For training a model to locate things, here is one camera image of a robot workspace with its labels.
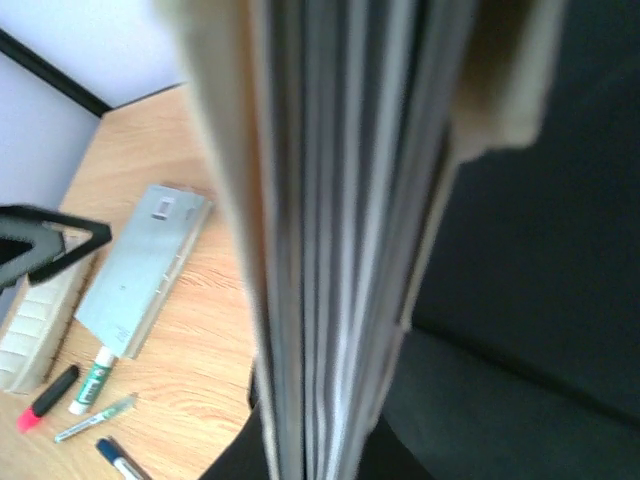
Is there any black cage frame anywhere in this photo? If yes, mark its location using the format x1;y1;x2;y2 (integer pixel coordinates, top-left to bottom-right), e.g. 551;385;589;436
1;29;182;118

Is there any dog picture book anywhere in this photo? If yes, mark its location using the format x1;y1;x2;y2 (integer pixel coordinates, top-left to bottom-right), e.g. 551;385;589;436
156;1;567;479

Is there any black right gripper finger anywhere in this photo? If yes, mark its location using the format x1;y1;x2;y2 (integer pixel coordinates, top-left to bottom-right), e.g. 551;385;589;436
1;204;111;289

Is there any silver green pen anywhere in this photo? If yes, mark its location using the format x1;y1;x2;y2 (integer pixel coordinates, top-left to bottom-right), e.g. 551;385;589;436
54;393;138;444

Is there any pale green notebook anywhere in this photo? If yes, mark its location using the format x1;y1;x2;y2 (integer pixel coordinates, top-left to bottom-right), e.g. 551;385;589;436
75;185;213;359

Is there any pink highlighter black body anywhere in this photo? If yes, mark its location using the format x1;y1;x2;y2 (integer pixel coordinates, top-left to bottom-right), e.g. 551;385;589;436
16;364;80;433

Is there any black student backpack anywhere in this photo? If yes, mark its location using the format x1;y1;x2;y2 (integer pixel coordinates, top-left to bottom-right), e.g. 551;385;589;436
205;1;639;479

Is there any blue capped white pen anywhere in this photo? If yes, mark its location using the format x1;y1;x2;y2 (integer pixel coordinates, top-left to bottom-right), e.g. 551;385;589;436
96;438;150;480

